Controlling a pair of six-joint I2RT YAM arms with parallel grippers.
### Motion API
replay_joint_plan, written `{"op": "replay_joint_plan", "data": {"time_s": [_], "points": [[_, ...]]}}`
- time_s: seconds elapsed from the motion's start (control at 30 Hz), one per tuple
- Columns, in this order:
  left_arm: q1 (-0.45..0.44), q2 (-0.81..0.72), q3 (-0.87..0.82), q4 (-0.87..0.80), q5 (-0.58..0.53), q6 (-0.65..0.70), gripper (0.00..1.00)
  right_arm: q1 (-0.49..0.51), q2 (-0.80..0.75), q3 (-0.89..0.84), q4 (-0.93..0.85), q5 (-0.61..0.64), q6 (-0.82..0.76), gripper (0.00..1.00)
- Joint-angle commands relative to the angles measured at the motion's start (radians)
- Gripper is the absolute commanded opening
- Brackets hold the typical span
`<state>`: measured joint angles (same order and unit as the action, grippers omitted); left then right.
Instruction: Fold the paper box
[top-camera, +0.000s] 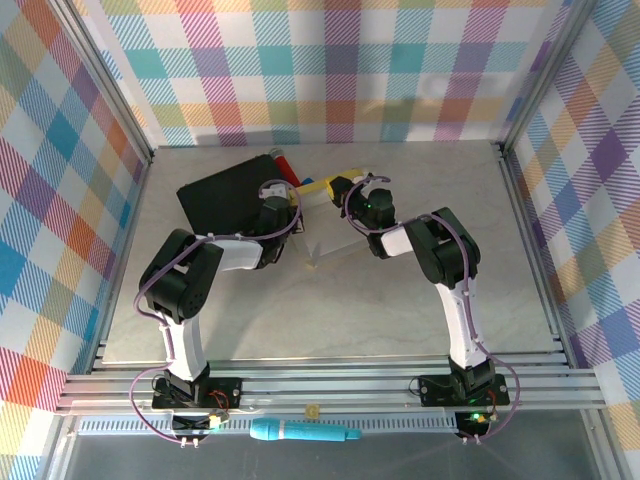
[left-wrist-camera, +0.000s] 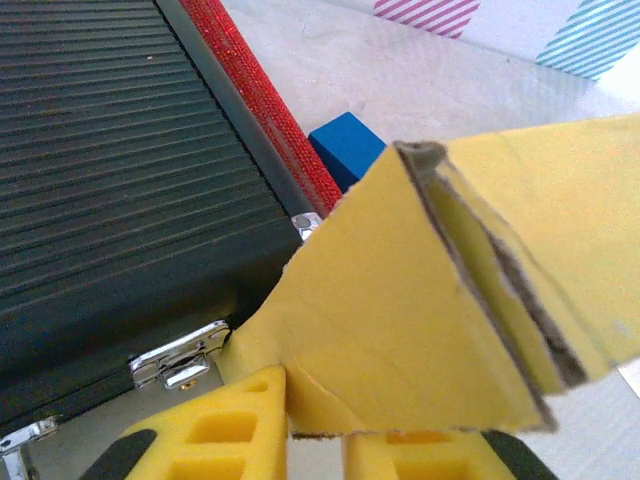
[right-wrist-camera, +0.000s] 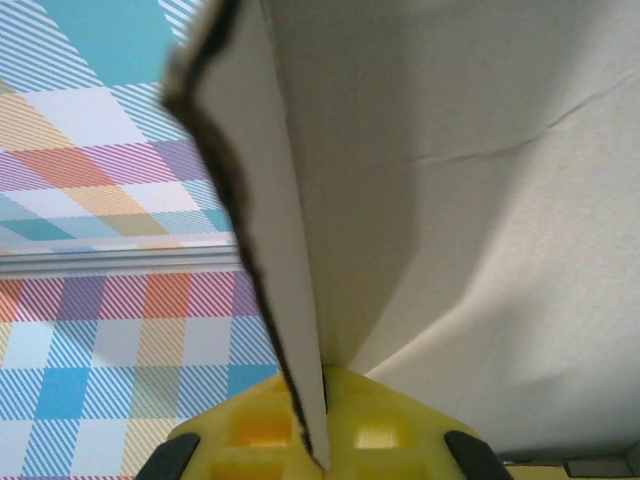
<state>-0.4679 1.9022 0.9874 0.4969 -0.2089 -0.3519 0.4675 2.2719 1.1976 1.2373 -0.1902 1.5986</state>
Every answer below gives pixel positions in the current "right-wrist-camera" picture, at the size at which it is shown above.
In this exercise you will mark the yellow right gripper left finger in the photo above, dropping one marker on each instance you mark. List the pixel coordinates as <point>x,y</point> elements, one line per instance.
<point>240,430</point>

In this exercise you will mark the yellow paper box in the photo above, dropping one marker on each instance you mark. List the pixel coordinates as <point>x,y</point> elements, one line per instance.
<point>400,200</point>

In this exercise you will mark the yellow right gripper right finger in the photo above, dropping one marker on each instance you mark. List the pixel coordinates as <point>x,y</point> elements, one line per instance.
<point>400,430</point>

